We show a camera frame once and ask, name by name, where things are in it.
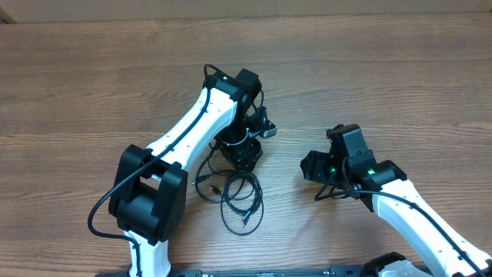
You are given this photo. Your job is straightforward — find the thin black USB cable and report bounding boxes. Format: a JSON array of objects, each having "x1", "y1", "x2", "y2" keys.
[{"x1": 208, "y1": 171, "x2": 265, "y2": 237}]

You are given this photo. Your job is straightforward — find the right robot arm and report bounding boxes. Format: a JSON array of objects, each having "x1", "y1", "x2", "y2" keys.
[{"x1": 300, "y1": 124, "x2": 491, "y2": 276}]

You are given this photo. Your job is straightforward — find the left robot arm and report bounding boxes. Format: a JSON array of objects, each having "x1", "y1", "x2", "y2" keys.
[{"x1": 104, "y1": 68, "x2": 277, "y2": 276}]

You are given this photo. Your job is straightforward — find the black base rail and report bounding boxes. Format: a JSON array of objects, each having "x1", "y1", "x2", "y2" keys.
[{"x1": 169, "y1": 265, "x2": 364, "y2": 277}]

